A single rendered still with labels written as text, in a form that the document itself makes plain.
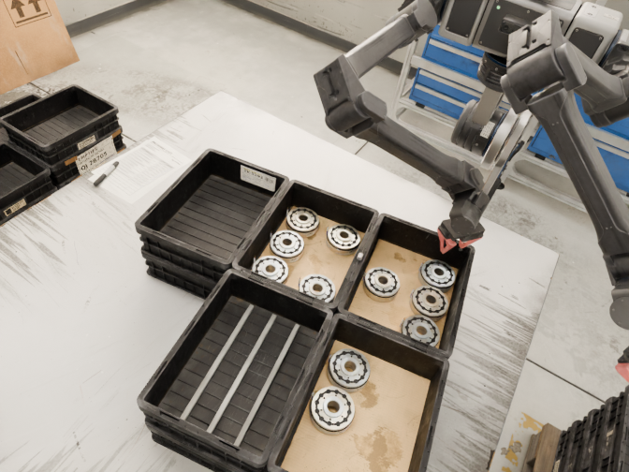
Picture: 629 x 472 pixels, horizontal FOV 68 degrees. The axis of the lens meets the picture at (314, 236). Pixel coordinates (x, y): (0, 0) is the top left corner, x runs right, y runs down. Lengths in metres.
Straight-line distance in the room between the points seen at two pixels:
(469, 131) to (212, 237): 0.83
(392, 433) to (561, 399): 1.42
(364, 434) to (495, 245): 0.94
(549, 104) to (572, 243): 2.38
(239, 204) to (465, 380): 0.87
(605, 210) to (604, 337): 1.94
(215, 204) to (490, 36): 0.92
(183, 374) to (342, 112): 0.71
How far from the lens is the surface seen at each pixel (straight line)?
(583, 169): 0.90
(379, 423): 1.19
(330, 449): 1.15
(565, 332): 2.72
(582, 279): 3.02
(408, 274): 1.43
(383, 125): 0.98
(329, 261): 1.40
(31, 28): 3.89
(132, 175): 1.86
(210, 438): 1.04
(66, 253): 1.65
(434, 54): 3.07
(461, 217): 1.15
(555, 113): 0.87
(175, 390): 1.19
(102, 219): 1.72
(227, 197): 1.56
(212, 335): 1.24
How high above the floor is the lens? 1.91
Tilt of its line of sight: 48 degrees down
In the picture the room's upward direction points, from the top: 11 degrees clockwise
